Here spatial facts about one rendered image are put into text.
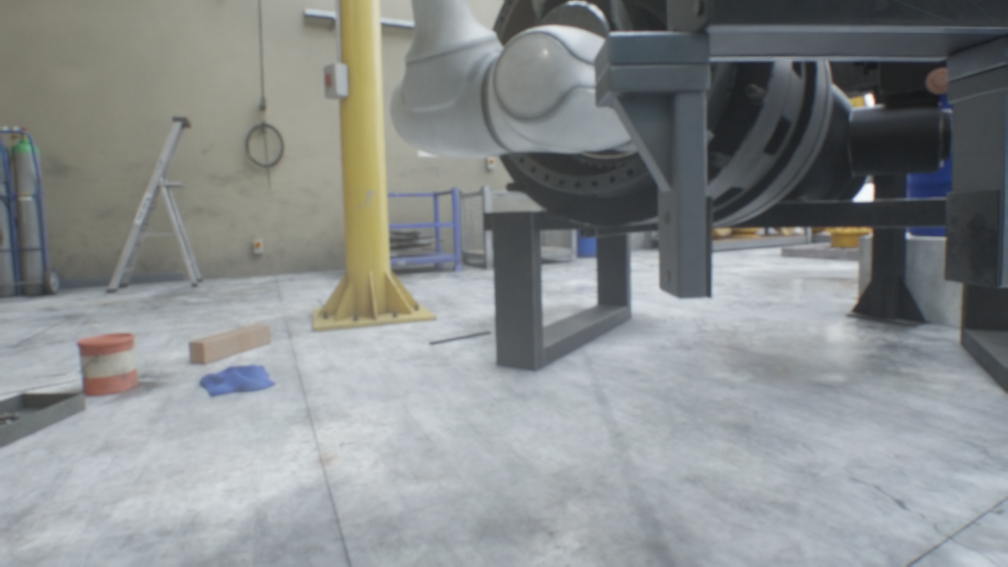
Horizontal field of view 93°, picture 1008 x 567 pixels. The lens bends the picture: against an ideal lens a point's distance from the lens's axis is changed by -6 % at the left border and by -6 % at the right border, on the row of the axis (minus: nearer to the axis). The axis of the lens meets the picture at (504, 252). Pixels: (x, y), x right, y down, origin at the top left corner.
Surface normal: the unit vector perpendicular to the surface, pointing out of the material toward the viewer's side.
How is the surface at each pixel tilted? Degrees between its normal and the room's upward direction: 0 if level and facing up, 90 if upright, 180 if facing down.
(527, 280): 90
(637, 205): 90
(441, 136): 132
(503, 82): 92
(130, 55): 90
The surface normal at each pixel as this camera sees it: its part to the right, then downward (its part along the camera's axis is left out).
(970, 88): -1.00, 0.03
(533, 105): -0.46, 0.35
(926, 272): -0.90, 0.06
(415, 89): -0.69, 0.30
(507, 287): -0.54, 0.07
